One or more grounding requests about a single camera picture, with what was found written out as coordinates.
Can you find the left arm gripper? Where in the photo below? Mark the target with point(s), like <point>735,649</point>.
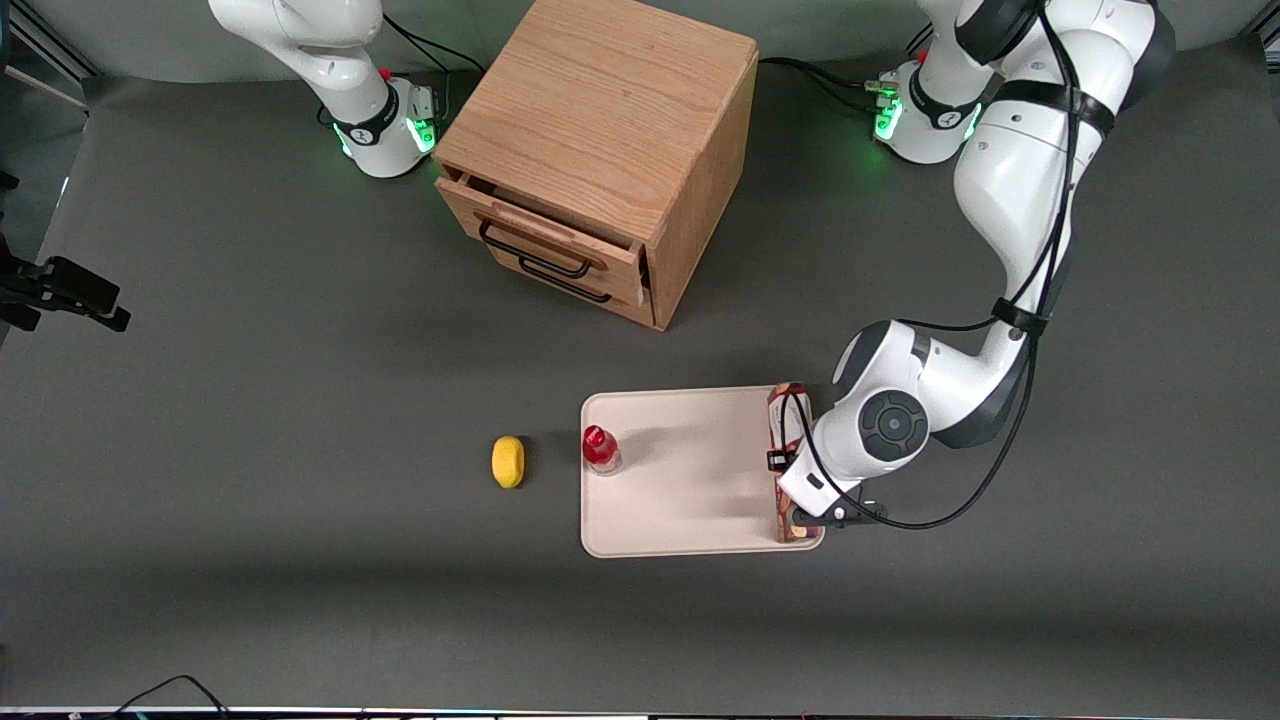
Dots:
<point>806,518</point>

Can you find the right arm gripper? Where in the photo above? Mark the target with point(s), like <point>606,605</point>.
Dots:
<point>62,283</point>

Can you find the red cookie box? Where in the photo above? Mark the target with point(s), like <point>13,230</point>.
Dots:
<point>782,415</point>

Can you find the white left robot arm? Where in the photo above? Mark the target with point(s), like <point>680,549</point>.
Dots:
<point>1015,190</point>

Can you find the beige rectangular tray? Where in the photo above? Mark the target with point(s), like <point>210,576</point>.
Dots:
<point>690,480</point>

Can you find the small red-capped bottle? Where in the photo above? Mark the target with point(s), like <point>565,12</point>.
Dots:
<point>600,450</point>

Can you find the yellow lemon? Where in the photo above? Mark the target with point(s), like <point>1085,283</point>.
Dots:
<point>508,462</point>

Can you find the wooden drawer cabinet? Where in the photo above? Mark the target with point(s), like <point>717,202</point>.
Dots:
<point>610,110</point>

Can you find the aluminium frame rail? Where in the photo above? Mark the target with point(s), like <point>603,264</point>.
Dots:
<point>40,45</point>

